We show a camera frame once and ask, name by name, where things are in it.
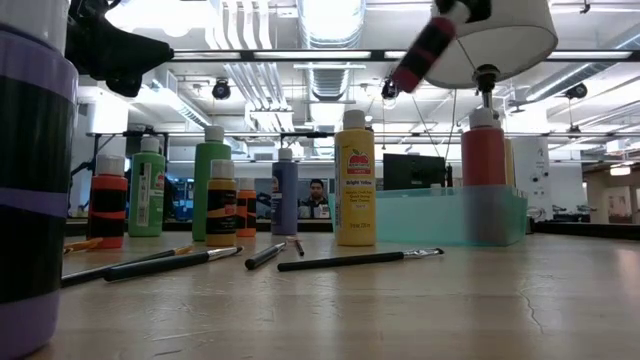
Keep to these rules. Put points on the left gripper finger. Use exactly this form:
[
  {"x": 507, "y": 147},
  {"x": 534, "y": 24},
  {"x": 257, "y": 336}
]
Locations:
[{"x": 135, "y": 55}]

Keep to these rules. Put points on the small crimson paint bottle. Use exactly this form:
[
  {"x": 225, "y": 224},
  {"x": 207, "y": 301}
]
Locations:
[{"x": 425, "y": 50}]

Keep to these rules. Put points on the large pink paint bottle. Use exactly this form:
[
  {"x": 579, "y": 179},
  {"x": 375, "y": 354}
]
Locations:
[{"x": 482, "y": 155}]

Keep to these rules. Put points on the large yellow-orange paint bottle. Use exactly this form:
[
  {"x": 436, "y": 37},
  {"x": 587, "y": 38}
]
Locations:
[{"x": 510, "y": 165}]

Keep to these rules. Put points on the large green paint bottle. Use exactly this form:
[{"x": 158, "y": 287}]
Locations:
[{"x": 200, "y": 210}]

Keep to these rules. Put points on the small ochre paint bottle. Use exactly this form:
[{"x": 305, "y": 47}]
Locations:
[{"x": 221, "y": 210}]

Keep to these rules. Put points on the small orange paint bottle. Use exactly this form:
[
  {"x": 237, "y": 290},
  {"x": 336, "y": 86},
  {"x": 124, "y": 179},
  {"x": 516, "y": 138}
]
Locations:
[{"x": 246, "y": 210}]

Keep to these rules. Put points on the large purple paint bottle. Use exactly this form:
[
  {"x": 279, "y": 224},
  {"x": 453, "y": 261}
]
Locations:
[{"x": 285, "y": 200}]

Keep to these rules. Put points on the small purple paint bottle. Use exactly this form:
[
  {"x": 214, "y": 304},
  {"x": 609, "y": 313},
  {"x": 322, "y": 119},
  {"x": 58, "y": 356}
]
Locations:
[{"x": 35, "y": 150}]

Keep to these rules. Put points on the light green labelled paint bottle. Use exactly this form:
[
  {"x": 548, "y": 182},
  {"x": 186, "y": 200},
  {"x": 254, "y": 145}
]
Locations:
[{"x": 146, "y": 200}]

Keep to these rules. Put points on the small red paint bottle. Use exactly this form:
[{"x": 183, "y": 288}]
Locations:
[{"x": 107, "y": 200}]

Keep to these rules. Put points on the large bright yellow paint bottle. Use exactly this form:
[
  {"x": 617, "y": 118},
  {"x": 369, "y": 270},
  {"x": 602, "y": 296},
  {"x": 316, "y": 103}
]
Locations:
[{"x": 355, "y": 210}]

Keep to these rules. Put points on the white shade chrome table lamp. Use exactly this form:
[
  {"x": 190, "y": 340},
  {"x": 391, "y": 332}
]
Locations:
[{"x": 515, "y": 45}]

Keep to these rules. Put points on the black overhead crossbar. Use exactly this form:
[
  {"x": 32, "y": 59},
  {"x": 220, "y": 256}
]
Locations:
[{"x": 377, "y": 55}]

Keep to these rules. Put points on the black background monitor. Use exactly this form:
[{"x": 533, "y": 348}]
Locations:
[{"x": 412, "y": 172}]

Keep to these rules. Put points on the white cylindrical appliance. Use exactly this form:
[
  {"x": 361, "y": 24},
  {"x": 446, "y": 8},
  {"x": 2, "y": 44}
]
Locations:
[{"x": 535, "y": 170}]

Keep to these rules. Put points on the green translucent plastic bin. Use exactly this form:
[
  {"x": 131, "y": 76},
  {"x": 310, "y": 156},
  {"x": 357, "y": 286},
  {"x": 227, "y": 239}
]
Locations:
[{"x": 425, "y": 220}]

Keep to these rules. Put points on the dark paintbrush with yellow end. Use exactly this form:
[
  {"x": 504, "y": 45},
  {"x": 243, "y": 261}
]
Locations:
[{"x": 82, "y": 278}]

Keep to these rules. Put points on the person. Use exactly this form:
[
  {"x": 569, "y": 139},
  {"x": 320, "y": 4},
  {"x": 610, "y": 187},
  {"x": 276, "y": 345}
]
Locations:
[{"x": 315, "y": 205}]

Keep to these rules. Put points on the orange bristle paintbrush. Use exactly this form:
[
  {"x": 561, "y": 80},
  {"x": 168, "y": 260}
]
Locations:
[{"x": 299, "y": 248}]

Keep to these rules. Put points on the black hanging camera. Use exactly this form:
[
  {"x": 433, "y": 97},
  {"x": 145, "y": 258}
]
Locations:
[
  {"x": 221, "y": 90},
  {"x": 576, "y": 91},
  {"x": 389, "y": 90}
]

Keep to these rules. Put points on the silver ceiling duct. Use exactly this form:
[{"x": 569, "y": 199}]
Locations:
[{"x": 330, "y": 30}]

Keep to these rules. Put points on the background black frame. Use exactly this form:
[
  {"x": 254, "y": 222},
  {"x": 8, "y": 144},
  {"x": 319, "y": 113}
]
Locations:
[{"x": 310, "y": 134}]

